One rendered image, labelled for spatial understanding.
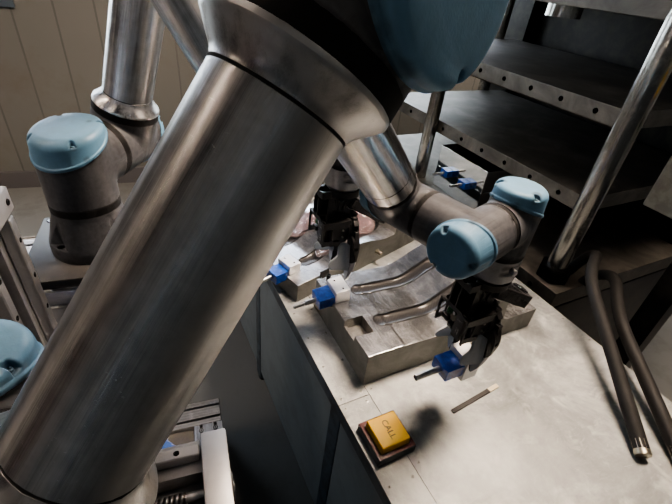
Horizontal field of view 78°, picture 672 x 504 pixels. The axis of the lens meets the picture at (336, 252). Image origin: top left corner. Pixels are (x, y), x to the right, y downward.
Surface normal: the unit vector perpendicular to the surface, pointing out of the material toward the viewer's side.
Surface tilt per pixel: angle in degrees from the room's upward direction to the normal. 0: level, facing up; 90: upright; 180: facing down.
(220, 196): 66
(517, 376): 0
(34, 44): 90
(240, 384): 0
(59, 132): 8
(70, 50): 90
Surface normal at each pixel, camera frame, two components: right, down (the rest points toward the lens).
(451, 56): 0.73, 0.36
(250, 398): 0.10, -0.81
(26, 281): 0.31, 0.57
